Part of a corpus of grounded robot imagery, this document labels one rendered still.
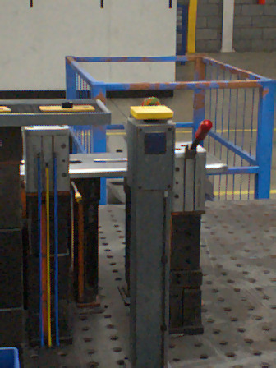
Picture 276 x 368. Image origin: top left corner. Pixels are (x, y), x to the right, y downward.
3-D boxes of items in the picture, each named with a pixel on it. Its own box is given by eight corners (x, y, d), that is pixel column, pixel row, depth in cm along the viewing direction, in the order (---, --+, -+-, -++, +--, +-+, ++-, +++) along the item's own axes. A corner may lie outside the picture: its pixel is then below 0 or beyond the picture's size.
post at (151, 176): (164, 357, 145) (168, 117, 134) (174, 378, 138) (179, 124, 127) (123, 361, 144) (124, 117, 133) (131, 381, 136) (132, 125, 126)
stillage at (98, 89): (67, 219, 468) (64, 55, 444) (199, 213, 482) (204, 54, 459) (93, 297, 353) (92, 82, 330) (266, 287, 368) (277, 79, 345)
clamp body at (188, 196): (197, 312, 165) (201, 140, 156) (212, 336, 154) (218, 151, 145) (151, 315, 163) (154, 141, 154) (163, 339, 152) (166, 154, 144)
